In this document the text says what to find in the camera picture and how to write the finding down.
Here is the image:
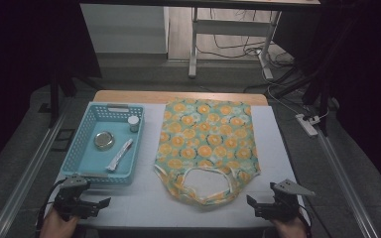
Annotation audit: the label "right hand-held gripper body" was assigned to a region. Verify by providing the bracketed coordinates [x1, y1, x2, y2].
[260, 178, 316, 222]

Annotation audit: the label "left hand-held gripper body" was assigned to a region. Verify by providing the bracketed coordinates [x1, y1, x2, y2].
[53, 175, 95, 221]

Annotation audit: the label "white tube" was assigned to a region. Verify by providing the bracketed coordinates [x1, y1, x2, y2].
[105, 138, 134, 173]

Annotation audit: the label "light blue plastic basket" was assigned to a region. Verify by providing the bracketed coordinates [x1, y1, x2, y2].
[60, 101, 146, 186]

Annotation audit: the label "round metal tin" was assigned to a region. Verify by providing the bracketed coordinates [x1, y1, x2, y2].
[93, 131, 116, 152]

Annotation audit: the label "orange print fabric bag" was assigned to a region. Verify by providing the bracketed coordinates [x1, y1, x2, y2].
[154, 96, 262, 207]

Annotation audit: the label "small white bottle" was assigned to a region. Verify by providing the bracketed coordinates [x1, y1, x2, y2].
[127, 115, 141, 134]

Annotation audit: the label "person's right hand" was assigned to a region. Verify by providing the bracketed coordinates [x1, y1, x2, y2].
[271, 216, 310, 238]

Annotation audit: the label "person's left hand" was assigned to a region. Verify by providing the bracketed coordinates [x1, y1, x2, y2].
[39, 207, 79, 238]

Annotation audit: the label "white table sheet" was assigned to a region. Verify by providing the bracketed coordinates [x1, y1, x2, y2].
[44, 102, 312, 229]

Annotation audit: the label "white power strip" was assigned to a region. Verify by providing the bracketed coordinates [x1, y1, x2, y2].
[295, 113, 319, 138]

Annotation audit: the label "black stand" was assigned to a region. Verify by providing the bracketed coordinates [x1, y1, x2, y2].
[38, 70, 63, 129]
[272, 19, 341, 137]

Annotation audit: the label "white cabinet panel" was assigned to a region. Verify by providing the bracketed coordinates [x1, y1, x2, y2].
[79, 3, 171, 55]

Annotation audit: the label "right hand-held gripper cable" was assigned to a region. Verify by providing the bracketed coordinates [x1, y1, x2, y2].
[297, 202, 314, 236]

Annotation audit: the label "hand-held gripper cable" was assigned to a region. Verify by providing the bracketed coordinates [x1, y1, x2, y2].
[35, 178, 66, 234]
[297, 202, 314, 236]

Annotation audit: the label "left hand-held gripper cable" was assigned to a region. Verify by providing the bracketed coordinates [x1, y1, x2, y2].
[35, 178, 66, 234]

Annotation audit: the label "aluminium rail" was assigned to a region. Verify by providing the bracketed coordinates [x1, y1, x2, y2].
[317, 130, 381, 238]
[0, 105, 70, 238]

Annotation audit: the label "black floor bracket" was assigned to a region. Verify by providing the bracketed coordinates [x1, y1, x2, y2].
[52, 128, 77, 153]

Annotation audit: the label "white power cable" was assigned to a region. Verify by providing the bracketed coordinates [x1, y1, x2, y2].
[261, 63, 331, 122]

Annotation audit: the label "black floor cables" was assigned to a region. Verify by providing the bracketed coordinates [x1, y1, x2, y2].
[195, 8, 296, 68]

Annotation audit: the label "white desk frame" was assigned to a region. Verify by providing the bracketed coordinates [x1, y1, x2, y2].
[188, 7, 283, 80]

